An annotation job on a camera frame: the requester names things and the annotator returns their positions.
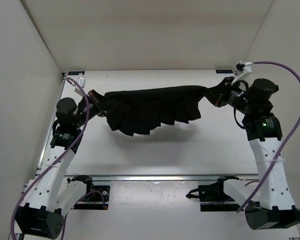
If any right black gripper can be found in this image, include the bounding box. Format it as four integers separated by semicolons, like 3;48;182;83
200;76;252;113

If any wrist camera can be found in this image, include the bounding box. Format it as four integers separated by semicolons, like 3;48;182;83
74;76;87;96
232;61;254;85

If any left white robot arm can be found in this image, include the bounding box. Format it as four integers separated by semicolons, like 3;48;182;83
11;90;107;240

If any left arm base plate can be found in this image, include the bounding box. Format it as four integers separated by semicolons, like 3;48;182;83
72;181;111;211

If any right corner label sticker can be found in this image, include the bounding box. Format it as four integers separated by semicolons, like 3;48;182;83
215;69;233;74

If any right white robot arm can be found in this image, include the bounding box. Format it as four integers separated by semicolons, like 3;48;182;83
206;76;300;230

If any corner label sticker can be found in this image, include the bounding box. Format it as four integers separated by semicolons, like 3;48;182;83
67;71;85;76
215;69;233;74

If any black pleated skirt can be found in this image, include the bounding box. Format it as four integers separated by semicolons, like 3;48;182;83
92;84;223;138

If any aluminium front rail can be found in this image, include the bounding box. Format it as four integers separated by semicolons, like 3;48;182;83
36;174;273;182

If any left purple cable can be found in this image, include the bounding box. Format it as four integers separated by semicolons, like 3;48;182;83
9;76;91;238

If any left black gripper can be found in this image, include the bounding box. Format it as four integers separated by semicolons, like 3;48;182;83
76;85;124;123

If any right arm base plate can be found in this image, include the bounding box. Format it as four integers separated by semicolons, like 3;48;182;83
185;182;239;212

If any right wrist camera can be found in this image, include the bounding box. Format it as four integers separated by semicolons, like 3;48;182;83
232;61;254;85

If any left corner label sticker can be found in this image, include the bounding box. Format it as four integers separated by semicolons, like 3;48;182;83
67;71;85;76

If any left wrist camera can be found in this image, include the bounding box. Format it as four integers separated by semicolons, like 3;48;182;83
74;76;87;96

